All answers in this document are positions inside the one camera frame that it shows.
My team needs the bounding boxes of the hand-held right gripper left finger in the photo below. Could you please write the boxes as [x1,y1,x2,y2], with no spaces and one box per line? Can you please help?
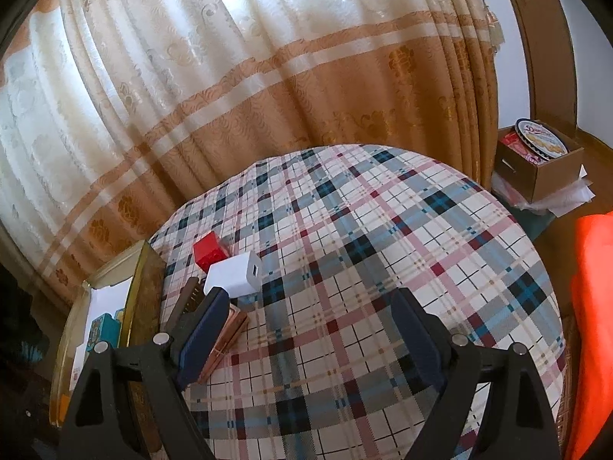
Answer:
[57,287,233,460]

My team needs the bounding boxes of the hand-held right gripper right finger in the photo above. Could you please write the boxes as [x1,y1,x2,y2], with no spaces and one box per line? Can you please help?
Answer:
[390,287,563,460]

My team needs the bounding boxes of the white charger cube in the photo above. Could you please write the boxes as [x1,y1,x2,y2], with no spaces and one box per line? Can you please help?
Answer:
[203,251,263,300]

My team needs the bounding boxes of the gold metal tin box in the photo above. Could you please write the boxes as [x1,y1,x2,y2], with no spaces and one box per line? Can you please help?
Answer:
[50,240,168,456]

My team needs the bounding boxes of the red toy block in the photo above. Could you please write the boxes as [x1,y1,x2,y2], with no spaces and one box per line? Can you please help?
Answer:
[193,231,233,273]

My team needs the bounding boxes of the teal bear toy block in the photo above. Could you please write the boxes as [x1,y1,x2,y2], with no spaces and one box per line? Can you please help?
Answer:
[87,313,123,348]

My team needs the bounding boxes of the plaid tablecloth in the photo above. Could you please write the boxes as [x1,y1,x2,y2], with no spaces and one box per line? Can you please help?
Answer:
[148,144,568,460]

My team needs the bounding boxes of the white paper liner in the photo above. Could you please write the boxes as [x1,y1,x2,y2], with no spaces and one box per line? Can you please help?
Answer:
[72,278,132,384]

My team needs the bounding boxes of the dark green cloth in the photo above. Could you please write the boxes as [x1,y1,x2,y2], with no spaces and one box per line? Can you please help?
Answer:
[520,206,575,240]

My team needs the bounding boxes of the orange-red cloth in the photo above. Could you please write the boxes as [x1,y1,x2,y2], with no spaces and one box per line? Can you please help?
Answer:
[565,213,613,460]

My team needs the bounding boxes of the brown cardboard box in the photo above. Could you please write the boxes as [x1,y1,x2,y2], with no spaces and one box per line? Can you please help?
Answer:
[493,125,585,204]

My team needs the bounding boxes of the white papers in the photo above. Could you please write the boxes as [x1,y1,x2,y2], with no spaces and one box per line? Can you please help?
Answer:
[491,165,595,216]

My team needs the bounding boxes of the red packet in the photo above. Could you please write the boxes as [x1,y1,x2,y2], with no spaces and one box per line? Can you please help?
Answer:
[498,131,539,166]

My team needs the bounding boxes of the round blue cookie tin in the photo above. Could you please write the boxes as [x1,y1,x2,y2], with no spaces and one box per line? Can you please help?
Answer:
[515,119,568,159]

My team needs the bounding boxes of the cream and orange curtain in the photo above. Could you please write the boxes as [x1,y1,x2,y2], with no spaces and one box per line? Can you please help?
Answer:
[0,0,503,298]

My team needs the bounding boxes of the brown wooden door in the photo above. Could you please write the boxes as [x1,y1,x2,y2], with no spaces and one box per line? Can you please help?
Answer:
[493,0,580,135]

